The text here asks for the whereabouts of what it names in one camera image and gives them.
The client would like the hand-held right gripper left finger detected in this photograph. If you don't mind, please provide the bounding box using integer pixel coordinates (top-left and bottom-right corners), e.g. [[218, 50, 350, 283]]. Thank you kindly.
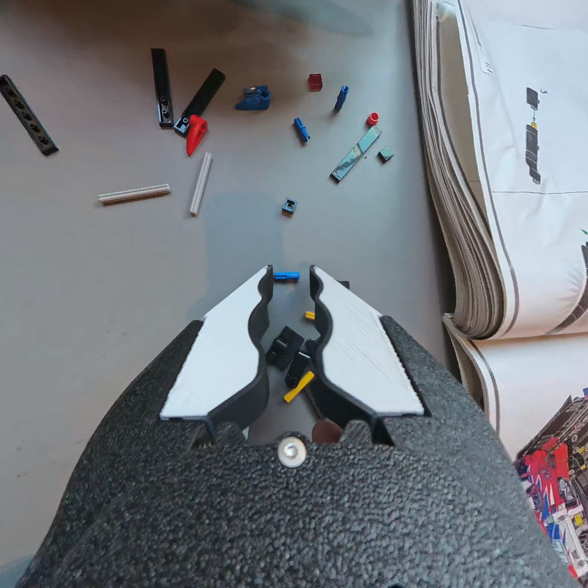
[[160, 265, 274, 435]]

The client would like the open instruction booklet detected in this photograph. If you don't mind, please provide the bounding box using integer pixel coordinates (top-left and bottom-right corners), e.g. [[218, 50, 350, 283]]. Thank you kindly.
[[410, 0, 588, 579]]

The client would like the long black beam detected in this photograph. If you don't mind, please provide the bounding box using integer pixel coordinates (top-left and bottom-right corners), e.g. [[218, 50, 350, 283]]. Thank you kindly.
[[151, 48, 174, 128], [174, 68, 226, 136]]

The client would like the grey desk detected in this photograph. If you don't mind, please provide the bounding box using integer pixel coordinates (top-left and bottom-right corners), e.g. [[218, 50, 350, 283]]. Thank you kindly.
[[0, 0, 465, 584]]

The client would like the long black tile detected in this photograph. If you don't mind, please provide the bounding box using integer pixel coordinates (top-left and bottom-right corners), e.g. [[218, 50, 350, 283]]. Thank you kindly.
[[330, 126, 383, 183]]

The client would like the blue angled brick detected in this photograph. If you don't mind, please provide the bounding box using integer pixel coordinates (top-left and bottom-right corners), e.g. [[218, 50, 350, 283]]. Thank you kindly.
[[235, 85, 272, 111]]

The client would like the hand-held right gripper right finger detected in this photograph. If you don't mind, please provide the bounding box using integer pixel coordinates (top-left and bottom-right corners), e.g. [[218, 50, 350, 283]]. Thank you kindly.
[[310, 265, 425, 445]]

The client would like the red wedge brick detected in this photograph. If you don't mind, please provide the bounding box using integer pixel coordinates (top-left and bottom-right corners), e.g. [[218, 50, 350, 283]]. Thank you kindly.
[[186, 115, 208, 157]]

